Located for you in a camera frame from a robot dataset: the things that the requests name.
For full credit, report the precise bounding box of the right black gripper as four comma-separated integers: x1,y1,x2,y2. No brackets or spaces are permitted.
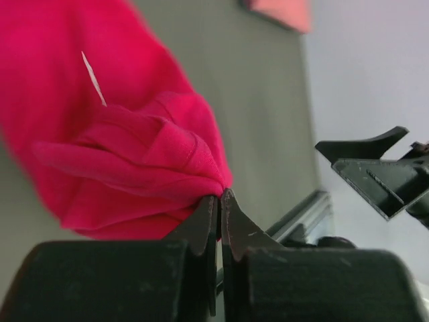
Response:
315,126,428,229

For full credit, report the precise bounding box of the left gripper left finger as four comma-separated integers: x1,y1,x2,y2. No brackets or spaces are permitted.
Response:
1,196,218,321

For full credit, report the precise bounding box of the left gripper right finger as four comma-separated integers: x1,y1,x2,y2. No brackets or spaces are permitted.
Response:
221,189,428,321

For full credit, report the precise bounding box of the magenta t shirt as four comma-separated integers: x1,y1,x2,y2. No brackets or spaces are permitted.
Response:
1,1,233,240

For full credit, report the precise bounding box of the folded salmon pink t shirt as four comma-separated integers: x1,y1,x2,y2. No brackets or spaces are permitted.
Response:
239,0,312,34

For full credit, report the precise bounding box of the aluminium frame rail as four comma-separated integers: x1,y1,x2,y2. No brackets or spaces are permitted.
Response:
266,191,334,244

